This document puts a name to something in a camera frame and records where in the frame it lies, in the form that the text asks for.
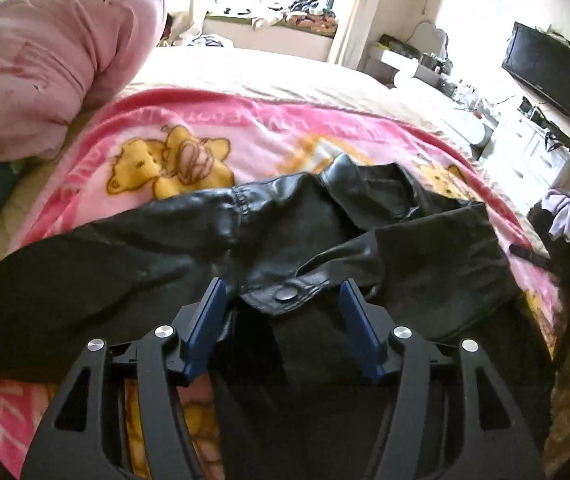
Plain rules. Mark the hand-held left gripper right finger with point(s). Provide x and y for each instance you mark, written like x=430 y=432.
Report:
x=362 y=332

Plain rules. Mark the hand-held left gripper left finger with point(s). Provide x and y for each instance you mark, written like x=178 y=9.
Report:
x=204 y=327

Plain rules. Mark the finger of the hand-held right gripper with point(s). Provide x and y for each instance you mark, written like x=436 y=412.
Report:
x=530 y=256

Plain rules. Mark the black leather jacket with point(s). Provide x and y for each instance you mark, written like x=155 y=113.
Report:
x=290 y=230

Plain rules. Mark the pile of colourful clothes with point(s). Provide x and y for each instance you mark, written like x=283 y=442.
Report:
x=205 y=40

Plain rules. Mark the clothes on windowsill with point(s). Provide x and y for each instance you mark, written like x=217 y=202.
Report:
x=305 y=12

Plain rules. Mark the purple cloth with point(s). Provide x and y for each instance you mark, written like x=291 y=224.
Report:
x=562 y=215

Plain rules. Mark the white drawer dresser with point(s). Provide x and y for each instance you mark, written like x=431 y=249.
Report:
x=530 y=155

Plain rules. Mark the white vanity table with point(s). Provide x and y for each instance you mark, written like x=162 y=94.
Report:
x=465 y=130

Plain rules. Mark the black flat television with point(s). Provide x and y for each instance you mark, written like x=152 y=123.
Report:
x=547 y=70

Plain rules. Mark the pink printed bear blanket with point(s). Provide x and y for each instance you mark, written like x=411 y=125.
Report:
x=255 y=135

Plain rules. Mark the vanity mirror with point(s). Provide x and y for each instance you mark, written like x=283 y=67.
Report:
x=430 y=40

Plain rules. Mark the beige bed sheet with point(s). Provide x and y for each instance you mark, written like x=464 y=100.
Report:
x=275 y=70

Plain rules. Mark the pink quilt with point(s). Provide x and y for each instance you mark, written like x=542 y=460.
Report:
x=55 y=50

